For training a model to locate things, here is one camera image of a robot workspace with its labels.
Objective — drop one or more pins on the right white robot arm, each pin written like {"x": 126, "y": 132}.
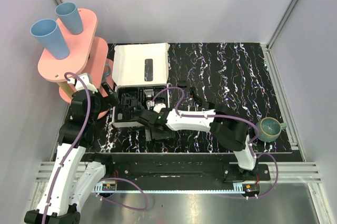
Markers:
{"x": 231, "y": 132}

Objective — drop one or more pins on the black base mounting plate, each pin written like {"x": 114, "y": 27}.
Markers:
{"x": 222, "y": 167}

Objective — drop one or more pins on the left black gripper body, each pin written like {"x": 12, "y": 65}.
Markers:
{"x": 106, "y": 92}

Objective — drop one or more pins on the black silver hair clipper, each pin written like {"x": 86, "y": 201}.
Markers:
{"x": 148, "y": 94}

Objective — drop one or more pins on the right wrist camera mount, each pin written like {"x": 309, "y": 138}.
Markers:
{"x": 158, "y": 105}

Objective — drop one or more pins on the black power adapter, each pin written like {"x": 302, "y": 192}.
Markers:
{"x": 209, "y": 106}

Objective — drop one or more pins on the near blue plastic cup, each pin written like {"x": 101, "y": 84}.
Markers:
{"x": 48, "y": 33}

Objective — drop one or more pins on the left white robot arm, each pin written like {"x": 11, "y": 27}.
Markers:
{"x": 63, "y": 198}

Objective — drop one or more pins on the blue mug on shelf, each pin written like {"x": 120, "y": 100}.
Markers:
{"x": 108, "y": 70}

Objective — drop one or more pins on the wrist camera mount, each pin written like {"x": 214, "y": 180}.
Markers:
{"x": 158, "y": 105}
{"x": 81, "y": 81}

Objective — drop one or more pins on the green ceramic bowl cup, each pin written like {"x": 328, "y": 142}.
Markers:
{"x": 269, "y": 129}

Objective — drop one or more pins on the far blue plastic cup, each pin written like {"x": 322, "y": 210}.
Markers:
{"x": 70, "y": 17}

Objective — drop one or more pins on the small black comb guard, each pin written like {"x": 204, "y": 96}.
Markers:
{"x": 182, "y": 84}

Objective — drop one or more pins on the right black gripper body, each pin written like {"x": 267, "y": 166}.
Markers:
{"x": 166, "y": 135}

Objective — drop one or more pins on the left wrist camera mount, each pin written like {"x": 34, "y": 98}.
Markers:
{"x": 81, "y": 81}

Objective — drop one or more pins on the small white oil bottle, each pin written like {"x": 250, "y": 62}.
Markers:
{"x": 120, "y": 117}

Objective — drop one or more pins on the white clipper kit box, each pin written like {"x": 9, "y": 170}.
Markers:
{"x": 140, "y": 66}

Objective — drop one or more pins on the pink tiered wooden shelf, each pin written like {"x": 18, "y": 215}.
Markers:
{"x": 88, "y": 54}

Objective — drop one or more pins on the blue plastic cup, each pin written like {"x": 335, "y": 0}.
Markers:
{"x": 48, "y": 33}
{"x": 70, "y": 17}

